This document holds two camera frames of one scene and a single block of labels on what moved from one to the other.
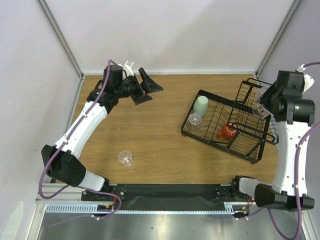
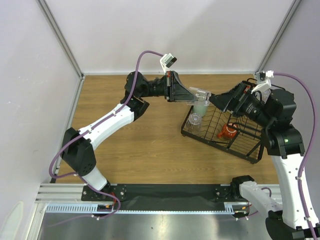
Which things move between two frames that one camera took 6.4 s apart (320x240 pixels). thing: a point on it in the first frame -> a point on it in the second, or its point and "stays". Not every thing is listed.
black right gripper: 267,95 -> 236,98
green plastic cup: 200,105 stays
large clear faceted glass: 194,123 stays
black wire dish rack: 232,125 stays
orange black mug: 229,130 stays
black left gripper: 148,85 -> 174,91
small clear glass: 125,157 -> 203,97
